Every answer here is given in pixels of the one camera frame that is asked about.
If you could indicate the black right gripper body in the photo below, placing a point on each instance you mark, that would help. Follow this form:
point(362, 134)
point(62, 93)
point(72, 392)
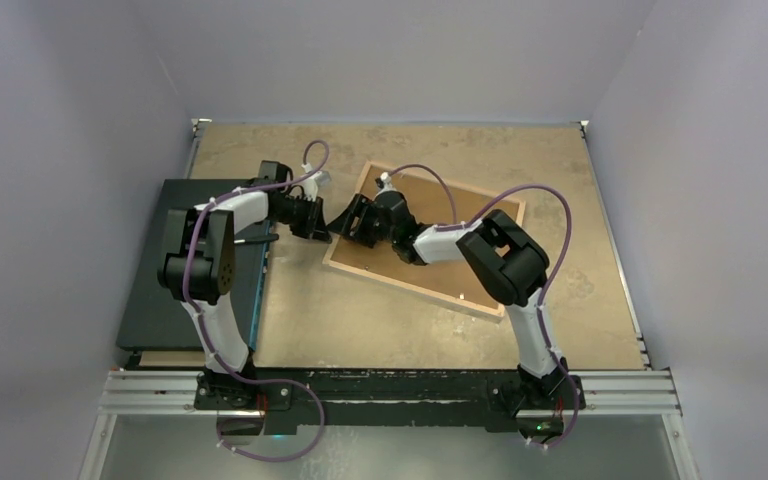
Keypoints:
point(381, 232)

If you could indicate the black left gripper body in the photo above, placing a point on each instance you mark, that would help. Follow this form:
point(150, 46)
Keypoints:
point(300, 215)

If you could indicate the white wooden picture frame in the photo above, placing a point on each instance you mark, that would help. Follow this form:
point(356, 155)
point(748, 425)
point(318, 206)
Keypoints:
point(390, 281)

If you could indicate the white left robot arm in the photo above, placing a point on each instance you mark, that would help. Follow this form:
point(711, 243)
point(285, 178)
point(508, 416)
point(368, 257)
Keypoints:
point(198, 258)

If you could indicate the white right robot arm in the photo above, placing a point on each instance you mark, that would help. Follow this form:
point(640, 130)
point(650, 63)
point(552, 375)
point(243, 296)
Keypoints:
point(509, 264)

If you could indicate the black pen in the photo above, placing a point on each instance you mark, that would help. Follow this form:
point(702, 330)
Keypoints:
point(257, 240)

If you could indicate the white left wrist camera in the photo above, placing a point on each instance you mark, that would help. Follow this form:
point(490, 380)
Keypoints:
point(314, 180)

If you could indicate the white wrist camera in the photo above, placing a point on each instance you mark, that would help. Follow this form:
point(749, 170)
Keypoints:
point(314, 180)
point(384, 182)

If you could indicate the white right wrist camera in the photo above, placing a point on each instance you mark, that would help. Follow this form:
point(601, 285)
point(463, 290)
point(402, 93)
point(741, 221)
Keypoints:
point(384, 182)

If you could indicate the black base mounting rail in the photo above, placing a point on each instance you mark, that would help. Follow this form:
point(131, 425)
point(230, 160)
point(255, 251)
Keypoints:
point(496, 400)

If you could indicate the aluminium extrusion rail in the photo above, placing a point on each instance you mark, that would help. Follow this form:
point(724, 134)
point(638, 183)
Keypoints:
point(611, 393)

